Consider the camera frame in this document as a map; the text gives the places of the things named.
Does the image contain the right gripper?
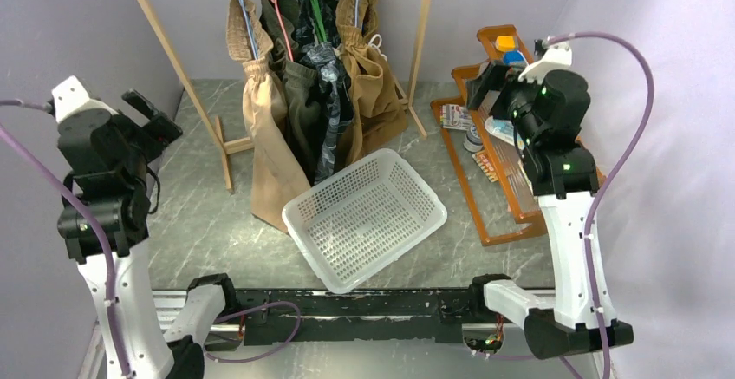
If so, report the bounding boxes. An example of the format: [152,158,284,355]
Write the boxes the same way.
[465,59,543,145]

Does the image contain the brown shorts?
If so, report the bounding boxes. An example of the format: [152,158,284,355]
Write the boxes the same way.
[336,0,407,166]

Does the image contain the white plastic laundry basket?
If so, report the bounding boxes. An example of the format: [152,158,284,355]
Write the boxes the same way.
[282,148,448,294]

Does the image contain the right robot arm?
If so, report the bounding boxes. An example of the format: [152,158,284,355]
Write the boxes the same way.
[467,62,634,360]

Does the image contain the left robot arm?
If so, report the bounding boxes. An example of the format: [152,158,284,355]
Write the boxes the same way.
[52,76,240,378]

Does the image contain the beige shorts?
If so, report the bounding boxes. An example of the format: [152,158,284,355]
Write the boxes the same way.
[225,0,310,233]

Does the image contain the olive green shorts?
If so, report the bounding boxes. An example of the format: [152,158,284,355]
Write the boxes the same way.
[260,0,326,183]

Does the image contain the green hanger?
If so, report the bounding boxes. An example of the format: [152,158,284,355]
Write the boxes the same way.
[309,0,327,43]

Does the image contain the blue white box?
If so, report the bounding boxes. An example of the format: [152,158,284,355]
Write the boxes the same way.
[503,50,528,69]

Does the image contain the yellow sponge block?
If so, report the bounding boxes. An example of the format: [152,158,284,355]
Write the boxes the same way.
[494,35,517,53]

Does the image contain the light blue oval package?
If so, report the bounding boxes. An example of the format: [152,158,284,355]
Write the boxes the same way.
[484,117,525,150]

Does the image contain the colourful snack packet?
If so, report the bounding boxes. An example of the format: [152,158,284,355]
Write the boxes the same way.
[439,103,472,131]

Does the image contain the orange wooden shelf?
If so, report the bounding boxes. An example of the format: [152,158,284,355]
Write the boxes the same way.
[430,24,604,246]

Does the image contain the round tin can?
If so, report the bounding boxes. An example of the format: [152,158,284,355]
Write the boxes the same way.
[463,125,484,154]

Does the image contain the crayon pack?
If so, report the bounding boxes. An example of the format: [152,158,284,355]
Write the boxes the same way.
[472,151,498,182]

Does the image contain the wooden clothes rack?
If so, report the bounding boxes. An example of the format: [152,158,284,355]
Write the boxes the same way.
[136,0,431,194]

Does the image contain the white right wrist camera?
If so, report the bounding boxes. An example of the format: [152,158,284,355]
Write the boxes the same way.
[517,40,573,84]

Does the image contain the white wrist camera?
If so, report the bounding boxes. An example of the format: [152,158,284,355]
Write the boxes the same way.
[51,75,118,124]
[517,40,573,84]

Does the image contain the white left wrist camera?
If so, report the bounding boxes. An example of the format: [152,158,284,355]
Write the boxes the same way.
[51,75,118,124]

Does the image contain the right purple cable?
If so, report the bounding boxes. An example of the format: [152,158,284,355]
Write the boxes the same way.
[545,32,656,379]

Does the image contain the purple cable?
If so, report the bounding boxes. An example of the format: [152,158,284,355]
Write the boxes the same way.
[0,98,134,379]
[545,32,656,379]

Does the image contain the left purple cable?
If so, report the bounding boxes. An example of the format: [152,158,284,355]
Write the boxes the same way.
[0,98,134,379]

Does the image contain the pink wire hanger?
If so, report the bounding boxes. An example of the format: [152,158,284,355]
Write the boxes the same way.
[271,0,294,62]

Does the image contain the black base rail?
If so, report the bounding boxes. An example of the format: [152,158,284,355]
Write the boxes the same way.
[236,287,499,345]

